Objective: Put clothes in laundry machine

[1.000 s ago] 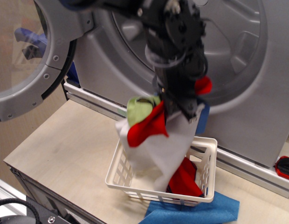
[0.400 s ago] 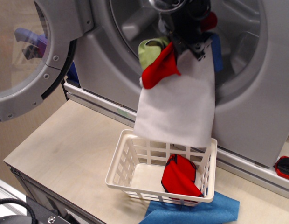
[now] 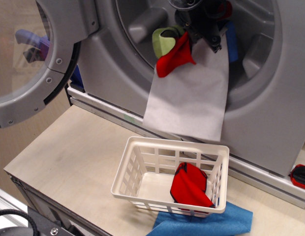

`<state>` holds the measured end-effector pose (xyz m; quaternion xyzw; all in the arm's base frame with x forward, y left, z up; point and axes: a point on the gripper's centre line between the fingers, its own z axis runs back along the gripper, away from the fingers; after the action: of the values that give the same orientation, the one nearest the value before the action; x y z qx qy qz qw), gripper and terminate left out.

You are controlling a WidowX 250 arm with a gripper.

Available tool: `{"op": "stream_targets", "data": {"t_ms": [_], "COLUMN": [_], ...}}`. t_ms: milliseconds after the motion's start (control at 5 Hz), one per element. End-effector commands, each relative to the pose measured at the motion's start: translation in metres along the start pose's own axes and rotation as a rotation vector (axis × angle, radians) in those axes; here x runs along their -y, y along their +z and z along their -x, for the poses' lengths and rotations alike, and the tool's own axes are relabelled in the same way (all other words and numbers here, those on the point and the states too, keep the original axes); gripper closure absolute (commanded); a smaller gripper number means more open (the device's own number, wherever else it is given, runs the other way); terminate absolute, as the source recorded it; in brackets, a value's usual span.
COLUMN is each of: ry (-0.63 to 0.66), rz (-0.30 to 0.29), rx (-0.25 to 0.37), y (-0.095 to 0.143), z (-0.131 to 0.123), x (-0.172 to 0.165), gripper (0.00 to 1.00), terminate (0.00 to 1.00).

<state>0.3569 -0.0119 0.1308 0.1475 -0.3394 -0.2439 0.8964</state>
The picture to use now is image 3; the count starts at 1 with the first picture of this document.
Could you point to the red and black tool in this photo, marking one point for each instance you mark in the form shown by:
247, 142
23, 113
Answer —
297, 176

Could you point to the aluminium profile rail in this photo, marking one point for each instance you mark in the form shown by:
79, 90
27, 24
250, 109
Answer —
256, 176

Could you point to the green felt cloth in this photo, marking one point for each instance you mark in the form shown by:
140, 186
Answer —
164, 39

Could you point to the green tape piece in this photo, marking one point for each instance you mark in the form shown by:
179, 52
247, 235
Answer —
129, 119

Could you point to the red felt cloth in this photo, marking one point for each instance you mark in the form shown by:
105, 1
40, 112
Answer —
179, 55

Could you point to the blue block behind door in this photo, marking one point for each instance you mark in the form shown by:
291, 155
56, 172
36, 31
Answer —
76, 78

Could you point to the white plastic laundry basket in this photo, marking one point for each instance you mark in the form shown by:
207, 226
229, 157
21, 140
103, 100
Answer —
148, 166

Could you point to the black metal bracket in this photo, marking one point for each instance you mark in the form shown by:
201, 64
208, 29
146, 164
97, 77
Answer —
47, 227

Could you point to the white felt cloth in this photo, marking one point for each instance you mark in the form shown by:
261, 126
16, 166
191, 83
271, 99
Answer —
191, 100

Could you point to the blue felt cloth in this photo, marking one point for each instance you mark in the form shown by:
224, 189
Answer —
233, 221
231, 42

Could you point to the blue felt cloth under basket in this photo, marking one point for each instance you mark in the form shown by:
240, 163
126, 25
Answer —
233, 221

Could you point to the red cloth with dark trim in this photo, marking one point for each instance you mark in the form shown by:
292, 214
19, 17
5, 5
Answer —
189, 186

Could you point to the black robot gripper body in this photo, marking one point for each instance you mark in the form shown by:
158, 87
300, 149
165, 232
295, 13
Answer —
199, 18

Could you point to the grey round washer door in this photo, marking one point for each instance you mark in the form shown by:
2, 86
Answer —
39, 48

